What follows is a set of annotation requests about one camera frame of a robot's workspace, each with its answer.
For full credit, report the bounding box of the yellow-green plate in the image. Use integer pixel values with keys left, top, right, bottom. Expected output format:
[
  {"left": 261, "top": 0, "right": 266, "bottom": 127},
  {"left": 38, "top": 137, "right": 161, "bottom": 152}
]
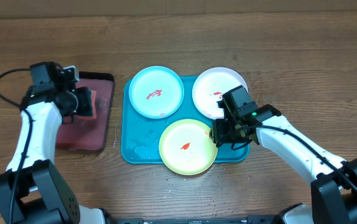
[{"left": 159, "top": 119, "right": 218, "bottom": 175}]

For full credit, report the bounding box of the light blue plate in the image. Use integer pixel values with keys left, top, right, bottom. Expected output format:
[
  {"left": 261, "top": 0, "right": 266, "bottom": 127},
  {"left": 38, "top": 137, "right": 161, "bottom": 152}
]
[{"left": 129, "top": 66, "right": 184, "bottom": 119}]

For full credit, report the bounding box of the green and orange sponge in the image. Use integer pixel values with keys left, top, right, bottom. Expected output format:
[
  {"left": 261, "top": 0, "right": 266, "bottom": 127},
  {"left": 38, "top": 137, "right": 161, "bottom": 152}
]
[{"left": 73, "top": 86, "right": 97, "bottom": 119}]

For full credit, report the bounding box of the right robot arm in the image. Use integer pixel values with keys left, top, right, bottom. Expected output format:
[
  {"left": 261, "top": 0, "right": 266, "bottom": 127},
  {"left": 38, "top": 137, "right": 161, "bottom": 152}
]
[{"left": 210, "top": 86, "right": 357, "bottom": 224}]

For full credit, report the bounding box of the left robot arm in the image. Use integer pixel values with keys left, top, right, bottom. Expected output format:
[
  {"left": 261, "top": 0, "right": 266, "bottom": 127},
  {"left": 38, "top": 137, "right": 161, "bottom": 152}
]
[{"left": 0, "top": 62, "right": 115, "bottom": 224}]

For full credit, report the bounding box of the black tray with pink water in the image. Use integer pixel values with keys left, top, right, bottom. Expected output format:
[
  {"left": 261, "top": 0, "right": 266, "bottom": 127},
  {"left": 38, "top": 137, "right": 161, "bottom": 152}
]
[{"left": 56, "top": 72, "right": 114, "bottom": 152}]

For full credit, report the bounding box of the teal plastic serving tray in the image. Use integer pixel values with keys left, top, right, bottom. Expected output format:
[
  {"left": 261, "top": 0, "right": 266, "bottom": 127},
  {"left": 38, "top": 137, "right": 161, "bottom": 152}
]
[{"left": 121, "top": 75, "right": 250, "bottom": 165}]

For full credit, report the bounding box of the white plate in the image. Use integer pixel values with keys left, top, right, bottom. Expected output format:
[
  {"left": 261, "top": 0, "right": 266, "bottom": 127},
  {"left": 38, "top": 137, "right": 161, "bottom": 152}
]
[{"left": 192, "top": 67, "right": 248, "bottom": 119}]

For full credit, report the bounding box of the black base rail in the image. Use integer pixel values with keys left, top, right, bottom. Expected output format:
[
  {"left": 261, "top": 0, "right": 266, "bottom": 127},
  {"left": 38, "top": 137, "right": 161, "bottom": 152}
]
[{"left": 114, "top": 215, "right": 284, "bottom": 224}]

